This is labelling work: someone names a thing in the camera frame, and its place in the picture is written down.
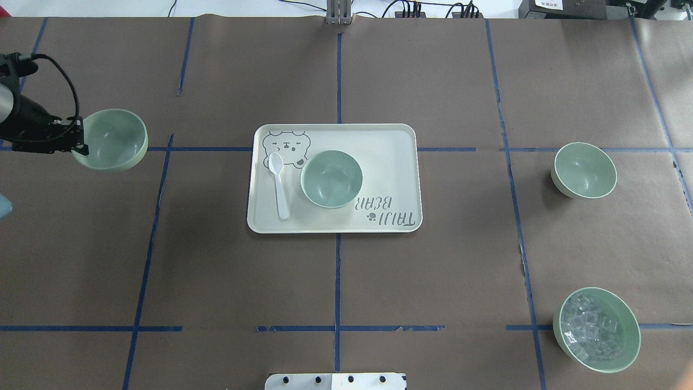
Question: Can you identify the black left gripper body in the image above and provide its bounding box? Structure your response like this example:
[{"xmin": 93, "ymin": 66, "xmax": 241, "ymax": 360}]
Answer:
[{"xmin": 11, "ymin": 116, "xmax": 84, "ymax": 154}]

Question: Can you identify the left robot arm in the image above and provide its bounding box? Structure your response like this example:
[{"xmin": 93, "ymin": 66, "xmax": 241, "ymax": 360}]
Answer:
[{"xmin": 1, "ymin": 53, "xmax": 89, "ymax": 155}]

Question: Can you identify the white plastic spoon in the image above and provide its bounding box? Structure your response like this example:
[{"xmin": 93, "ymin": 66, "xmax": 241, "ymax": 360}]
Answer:
[{"xmin": 268, "ymin": 152, "xmax": 290, "ymax": 220}]

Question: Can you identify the cream bear tray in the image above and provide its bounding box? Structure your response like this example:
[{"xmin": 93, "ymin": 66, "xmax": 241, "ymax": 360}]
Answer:
[{"xmin": 247, "ymin": 123, "xmax": 423, "ymax": 234}]

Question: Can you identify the green bowl on tray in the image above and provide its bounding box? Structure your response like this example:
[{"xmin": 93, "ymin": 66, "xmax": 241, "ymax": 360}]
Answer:
[{"xmin": 300, "ymin": 150, "xmax": 363, "ymax": 209}]

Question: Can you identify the green bowl with ice cubes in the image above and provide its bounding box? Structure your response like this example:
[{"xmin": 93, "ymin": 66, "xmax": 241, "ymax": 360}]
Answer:
[{"xmin": 552, "ymin": 287, "xmax": 642, "ymax": 374}]

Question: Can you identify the aluminium frame post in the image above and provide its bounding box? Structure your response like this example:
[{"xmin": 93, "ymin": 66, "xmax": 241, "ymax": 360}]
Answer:
[{"xmin": 326, "ymin": 0, "xmax": 353, "ymax": 25}]

